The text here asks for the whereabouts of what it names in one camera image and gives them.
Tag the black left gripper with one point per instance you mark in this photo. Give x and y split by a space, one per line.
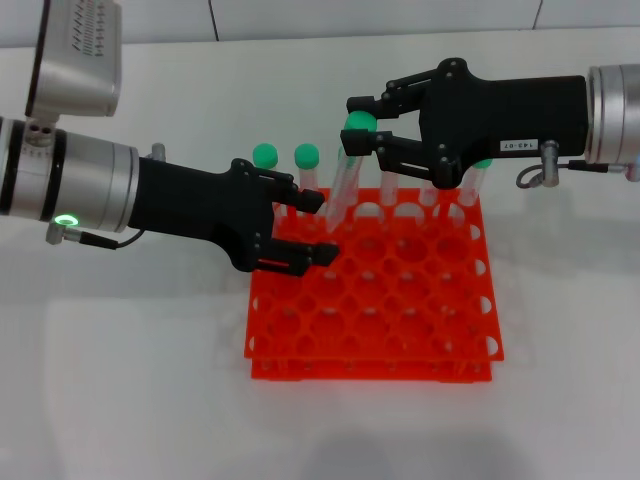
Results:
200 205

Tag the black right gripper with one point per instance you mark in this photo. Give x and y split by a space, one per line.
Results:
500 120

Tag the orange test tube rack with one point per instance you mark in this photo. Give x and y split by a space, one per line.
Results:
375 374

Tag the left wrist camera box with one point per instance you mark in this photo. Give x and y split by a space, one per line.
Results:
80 60

